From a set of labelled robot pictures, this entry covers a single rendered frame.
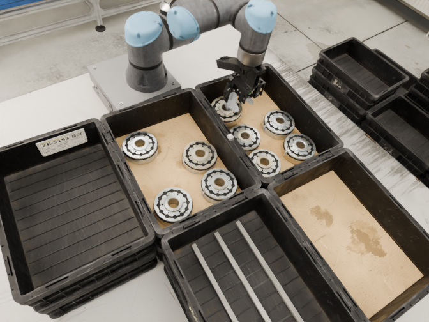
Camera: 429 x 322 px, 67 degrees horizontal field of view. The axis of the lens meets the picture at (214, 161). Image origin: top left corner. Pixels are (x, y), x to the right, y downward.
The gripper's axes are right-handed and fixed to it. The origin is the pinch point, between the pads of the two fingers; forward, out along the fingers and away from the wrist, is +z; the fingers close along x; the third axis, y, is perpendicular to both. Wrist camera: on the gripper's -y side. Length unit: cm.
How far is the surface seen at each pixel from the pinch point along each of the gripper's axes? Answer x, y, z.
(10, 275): -73, 17, -5
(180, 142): -21.0, 1.1, 4.8
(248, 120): 3.5, 5.3, 4.8
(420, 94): 125, 22, 39
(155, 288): -49, 31, 18
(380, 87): 108, 7, 39
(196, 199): -28.1, 19.9, 4.7
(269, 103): 15.1, 3.3, 4.8
